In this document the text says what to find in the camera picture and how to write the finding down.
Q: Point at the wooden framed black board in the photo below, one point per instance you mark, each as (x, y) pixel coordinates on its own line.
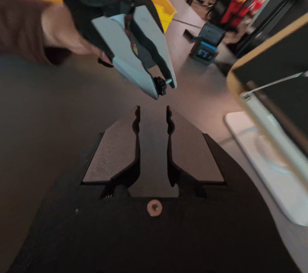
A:
(276, 61)

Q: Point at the person's left hand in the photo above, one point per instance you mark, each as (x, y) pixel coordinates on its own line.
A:
(60, 30)

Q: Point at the flat black bar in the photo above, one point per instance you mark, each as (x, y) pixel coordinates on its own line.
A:
(189, 33)

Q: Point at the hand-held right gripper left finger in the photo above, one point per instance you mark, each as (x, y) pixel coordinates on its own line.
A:
(113, 155)

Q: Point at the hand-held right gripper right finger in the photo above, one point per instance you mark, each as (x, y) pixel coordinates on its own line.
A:
(192, 155)

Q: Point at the small black device with screen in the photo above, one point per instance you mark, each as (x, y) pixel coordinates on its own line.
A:
(209, 37)

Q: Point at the red cloth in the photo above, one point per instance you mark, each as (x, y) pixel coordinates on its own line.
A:
(234, 13)

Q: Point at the person's left forearm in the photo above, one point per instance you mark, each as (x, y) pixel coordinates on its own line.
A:
(19, 25)

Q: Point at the white monitor stand base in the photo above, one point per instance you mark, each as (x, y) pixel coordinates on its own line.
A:
(259, 155)

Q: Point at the black knob screw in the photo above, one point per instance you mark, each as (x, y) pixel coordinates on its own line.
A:
(160, 85)

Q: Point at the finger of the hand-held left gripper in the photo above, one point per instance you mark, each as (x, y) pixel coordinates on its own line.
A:
(151, 30)
(115, 39)

